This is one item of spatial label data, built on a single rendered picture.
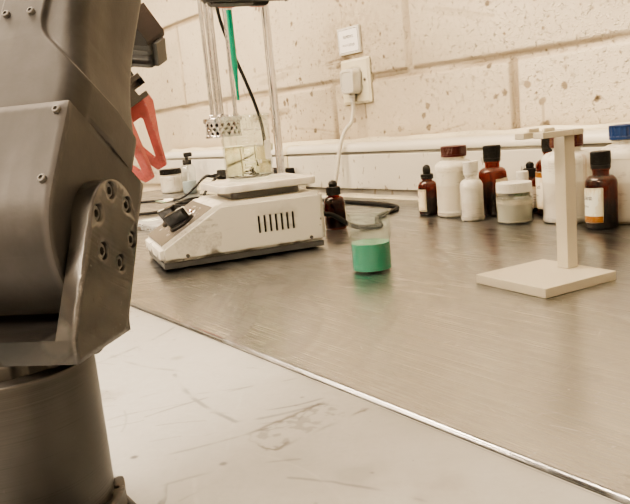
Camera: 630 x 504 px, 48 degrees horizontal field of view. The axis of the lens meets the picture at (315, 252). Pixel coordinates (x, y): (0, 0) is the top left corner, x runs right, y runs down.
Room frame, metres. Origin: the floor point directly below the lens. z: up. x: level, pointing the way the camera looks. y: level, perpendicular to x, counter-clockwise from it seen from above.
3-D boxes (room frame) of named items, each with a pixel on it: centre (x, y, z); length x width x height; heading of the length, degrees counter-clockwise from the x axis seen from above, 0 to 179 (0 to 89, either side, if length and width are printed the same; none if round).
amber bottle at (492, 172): (0.99, -0.26, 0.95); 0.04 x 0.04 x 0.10
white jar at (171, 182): (1.94, 0.37, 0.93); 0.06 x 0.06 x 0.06
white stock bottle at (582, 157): (0.88, -0.32, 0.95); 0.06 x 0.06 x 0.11
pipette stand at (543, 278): (0.58, -0.19, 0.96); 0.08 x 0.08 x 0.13; 28
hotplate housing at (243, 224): (0.88, 0.09, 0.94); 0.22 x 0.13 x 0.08; 110
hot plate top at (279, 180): (0.89, 0.07, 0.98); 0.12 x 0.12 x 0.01; 20
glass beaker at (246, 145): (0.90, 0.08, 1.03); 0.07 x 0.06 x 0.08; 108
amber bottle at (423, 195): (1.05, -0.18, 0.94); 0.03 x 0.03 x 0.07
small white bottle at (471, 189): (0.96, -0.22, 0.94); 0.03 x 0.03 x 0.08
